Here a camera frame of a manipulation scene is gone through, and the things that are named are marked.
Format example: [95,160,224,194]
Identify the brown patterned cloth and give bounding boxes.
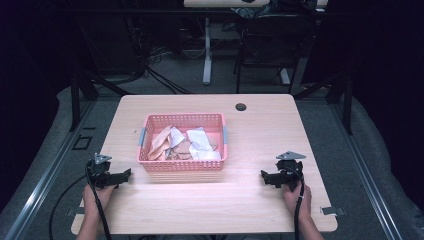
[165,139,194,161]

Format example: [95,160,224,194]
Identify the person's right hand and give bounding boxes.
[282,181,313,222]

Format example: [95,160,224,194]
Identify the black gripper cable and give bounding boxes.
[48,161,113,240]
[293,168,306,240]

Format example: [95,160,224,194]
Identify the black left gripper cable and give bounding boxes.
[48,161,113,240]

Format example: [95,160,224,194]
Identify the pink plastic perforated basket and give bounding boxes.
[136,112,229,173]

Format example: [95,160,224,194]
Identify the aluminium floor rail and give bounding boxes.
[3,99,98,240]
[328,101,404,240]

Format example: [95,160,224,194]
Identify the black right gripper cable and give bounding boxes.
[293,168,306,240]

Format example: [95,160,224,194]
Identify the white desk leg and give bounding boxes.
[202,17,214,86]

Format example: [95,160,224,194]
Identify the black floor cables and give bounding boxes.
[144,46,194,96]

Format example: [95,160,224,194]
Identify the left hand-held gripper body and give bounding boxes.
[86,152,118,190]

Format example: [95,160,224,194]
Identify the black metal frame stand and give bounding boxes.
[293,71,355,136]
[68,49,133,133]

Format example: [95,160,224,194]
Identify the person's left hand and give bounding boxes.
[82,183,116,222]

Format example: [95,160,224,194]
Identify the black office chair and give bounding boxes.
[233,12,316,95]

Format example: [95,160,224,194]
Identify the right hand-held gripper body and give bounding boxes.
[275,150,307,193]

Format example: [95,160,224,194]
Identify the small white grey cloth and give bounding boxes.
[169,126,187,149]

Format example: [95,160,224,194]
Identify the beige sock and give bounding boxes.
[147,125,173,161]

